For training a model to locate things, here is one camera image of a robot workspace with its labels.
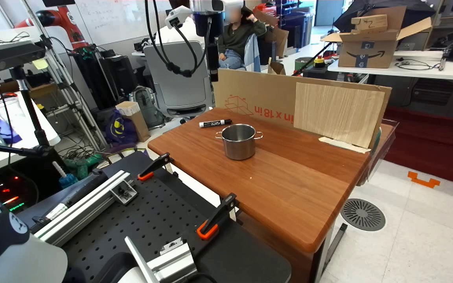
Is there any black dry erase marker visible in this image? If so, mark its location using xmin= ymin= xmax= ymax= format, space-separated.
xmin=198 ymin=118 xmax=234 ymax=131

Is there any silver metal pot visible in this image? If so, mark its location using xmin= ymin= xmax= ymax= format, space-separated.
xmin=214 ymin=121 xmax=266 ymax=162

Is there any orange black bar clamp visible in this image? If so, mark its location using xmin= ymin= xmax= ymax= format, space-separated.
xmin=135 ymin=151 xmax=176 ymax=184
xmin=193 ymin=192 xmax=239 ymax=244

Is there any tan paper bag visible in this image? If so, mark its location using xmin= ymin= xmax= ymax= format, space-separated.
xmin=115 ymin=99 xmax=152 ymax=143

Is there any seated person in green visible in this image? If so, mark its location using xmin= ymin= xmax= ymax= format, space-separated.
xmin=217 ymin=7 xmax=270 ymax=73

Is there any blue printed shopping bag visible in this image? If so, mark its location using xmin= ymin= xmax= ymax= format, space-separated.
xmin=101 ymin=107 xmax=140 ymax=150

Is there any black perforated breadboard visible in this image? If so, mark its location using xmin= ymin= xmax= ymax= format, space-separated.
xmin=60 ymin=159 xmax=294 ymax=283

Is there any light wood grain panel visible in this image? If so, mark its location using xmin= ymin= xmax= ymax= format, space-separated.
xmin=291 ymin=80 xmax=387 ymax=151

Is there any white flat strip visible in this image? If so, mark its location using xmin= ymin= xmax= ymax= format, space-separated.
xmin=318 ymin=135 xmax=373 ymax=156

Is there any short aluminium extrusion piece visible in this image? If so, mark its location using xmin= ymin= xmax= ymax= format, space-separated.
xmin=123 ymin=235 xmax=200 ymax=283

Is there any green plastic object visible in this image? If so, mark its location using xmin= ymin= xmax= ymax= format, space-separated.
xmin=58 ymin=153 xmax=105 ymax=189

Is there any grey metal table leg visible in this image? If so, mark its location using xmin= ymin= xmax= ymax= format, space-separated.
xmin=318 ymin=222 xmax=349 ymax=280

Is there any round metal floor drain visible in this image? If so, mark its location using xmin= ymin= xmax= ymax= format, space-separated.
xmin=340 ymin=197 xmax=388 ymax=233

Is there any silver tripod stand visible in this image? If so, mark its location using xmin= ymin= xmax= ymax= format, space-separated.
xmin=23 ymin=0 xmax=110 ymax=154

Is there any black rectangular box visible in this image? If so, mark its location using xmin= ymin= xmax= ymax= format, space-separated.
xmin=17 ymin=173 xmax=107 ymax=228

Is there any open cardboard shipping box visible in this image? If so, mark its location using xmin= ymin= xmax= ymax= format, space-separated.
xmin=322 ymin=5 xmax=436 ymax=71

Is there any black tripod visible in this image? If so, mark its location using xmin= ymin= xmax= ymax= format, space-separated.
xmin=0 ymin=66 xmax=58 ymax=162

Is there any red machine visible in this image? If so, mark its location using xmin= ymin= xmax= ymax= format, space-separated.
xmin=36 ymin=3 xmax=90 ymax=51

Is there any white side table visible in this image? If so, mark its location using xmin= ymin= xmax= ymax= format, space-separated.
xmin=0 ymin=93 xmax=63 ymax=181

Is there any white work table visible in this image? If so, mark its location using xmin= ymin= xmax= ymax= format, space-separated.
xmin=327 ymin=49 xmax=453 ymax=84

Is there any black device with red lights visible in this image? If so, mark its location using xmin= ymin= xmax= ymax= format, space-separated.
xmin=0 ymin=169 xmax=42 ymax=213

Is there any blue cloth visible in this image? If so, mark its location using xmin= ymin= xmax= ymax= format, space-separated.
xmin=0 ymin=113 xmax=25 ymax=146

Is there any black cable bundle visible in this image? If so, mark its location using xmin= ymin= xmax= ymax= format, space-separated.
xmin=143 ymin=0 xmax=211 ymax=79

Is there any silver corner bracket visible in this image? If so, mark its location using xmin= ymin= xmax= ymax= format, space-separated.
xmin=110 ymin=180 xmax=140 ymax=206

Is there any long aluminium extrusion rail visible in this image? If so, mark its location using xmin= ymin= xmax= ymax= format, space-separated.
xmin=30 ymin=169 xmax=135 ymax=249

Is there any black camera on tripod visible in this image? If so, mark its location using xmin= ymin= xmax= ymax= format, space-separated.
xmin=0 ymin=40 xmax=49 ymax=73

